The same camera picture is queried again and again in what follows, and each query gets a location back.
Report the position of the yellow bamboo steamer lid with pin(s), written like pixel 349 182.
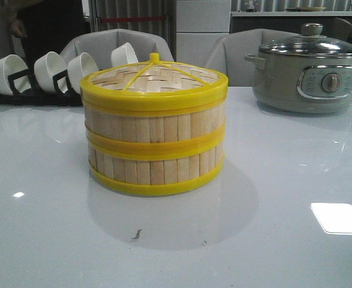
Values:
pixel 154 88

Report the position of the bamboo steamer drawer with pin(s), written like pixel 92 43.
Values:
pixel 155 135
pixel 158 177

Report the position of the right grey armchair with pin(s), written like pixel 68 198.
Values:
pixel 227 54

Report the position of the grey armchair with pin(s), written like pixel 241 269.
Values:
pixel 227 54
pixel 99 45

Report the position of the white bowl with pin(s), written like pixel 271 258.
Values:
pixel 79 67
pixel 9 65
pixel 123 55
pixel 46 67

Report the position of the left grey armchair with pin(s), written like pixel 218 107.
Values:
pixel 99 45

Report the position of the grey electric cooking pot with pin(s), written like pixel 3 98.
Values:
pixel 302 84

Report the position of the black dish rack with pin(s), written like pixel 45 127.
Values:
pixel 64 94

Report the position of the dark grey counter cabinet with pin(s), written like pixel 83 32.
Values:
pixel 285 21

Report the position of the glass pot lid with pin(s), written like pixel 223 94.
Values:
pixel 310 43

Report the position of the wooden plate on counter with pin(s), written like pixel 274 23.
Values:
pixel 310 9

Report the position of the person in dark clothes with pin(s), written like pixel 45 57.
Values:
pixel 44 26

